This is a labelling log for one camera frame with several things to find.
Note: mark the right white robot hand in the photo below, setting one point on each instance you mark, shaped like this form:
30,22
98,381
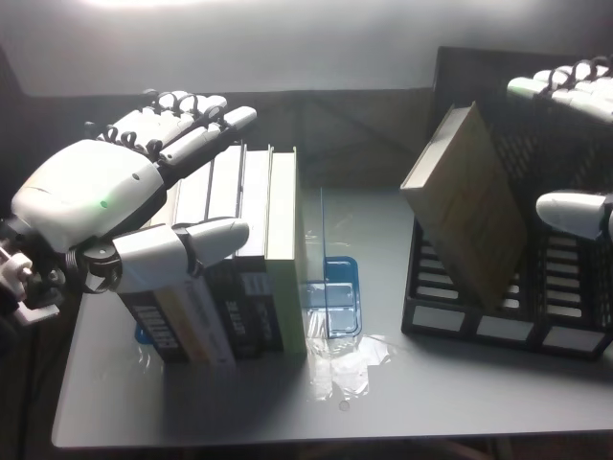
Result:
86,191

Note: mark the kraft cover book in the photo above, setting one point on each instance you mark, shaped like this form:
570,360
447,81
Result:
469,206

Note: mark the white spine book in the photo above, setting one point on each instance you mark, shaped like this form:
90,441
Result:
194,201

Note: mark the black spine book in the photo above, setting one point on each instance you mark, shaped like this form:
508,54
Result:
225,191

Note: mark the black book large white lettering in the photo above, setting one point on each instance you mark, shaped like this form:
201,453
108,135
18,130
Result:
158,335

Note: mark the black book with label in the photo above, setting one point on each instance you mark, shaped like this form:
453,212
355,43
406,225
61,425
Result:
256,201

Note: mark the blue transparent bookend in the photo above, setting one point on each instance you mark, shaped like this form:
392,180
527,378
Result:
342,268

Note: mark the clear plastic film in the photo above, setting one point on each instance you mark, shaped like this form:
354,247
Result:
349,369

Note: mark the black mesh file holder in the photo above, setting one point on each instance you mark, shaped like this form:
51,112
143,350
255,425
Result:
527,144

